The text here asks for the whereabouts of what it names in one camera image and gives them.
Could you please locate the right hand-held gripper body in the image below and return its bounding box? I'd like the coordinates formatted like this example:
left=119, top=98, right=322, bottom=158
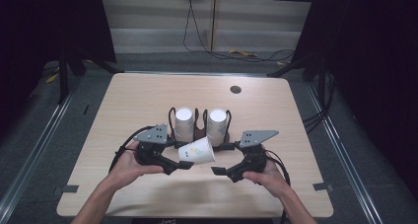
left=232, top=129, right=280, bottom=183

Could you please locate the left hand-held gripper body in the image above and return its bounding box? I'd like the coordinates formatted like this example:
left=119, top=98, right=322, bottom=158
left=132, top=122, right=173, bottom=169

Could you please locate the single printed paper cup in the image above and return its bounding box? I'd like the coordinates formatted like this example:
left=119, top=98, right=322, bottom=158
left=177, top=135, right=217, bottom=166

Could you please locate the black wire cup holder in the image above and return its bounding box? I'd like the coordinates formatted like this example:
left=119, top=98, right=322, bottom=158
left=168, top=107, right=233, bottom=150

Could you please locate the person's right hand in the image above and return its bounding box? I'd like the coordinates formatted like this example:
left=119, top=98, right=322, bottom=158
left=242, top=144, right=291, bottom=199

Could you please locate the person's left hand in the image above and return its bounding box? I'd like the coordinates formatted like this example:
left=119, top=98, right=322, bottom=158
left=107, top=140, right=166, bottom=189

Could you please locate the yellow floor tape scrap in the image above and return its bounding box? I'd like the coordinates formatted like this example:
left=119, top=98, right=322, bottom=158
left=229, top=48, right=258, bottom=58
left=45, top=72, right=61, bottom=85

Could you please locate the black metal stand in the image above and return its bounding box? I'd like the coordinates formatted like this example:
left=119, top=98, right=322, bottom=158
left=266, top=52, right=329, bottom=110
left=56, top=50, right=125, bottom=106

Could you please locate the dark curtain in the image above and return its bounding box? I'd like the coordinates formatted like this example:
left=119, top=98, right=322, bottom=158
left=0, top=0, right=116, bottom=143
left=290, top=0, right=418, bottom=198

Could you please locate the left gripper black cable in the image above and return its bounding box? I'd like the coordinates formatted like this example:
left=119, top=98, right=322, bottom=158
left=108, top=125, right=156, bottom=173

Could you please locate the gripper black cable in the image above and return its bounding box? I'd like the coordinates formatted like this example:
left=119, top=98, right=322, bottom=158
left=108, top=125, right=156, bottom=173
left=263, top=149, right=293, bottom=224

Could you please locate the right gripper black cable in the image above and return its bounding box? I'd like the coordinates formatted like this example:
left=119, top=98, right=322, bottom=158
left=263, top=149, right=293, bottom=224

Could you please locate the bundle of black floor cables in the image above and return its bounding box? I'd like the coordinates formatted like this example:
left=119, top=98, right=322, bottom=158
left=302, top=71, right=337, bottom=135

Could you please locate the metal floor rail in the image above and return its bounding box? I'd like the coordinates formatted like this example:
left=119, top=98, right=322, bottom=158
left=0, top=75, right=84, bottom=218
left=305, top=81, right=384, bottom=224

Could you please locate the hanging black cable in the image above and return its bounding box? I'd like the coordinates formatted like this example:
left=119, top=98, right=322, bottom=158
left=182, top=0, right=297, bottom=64

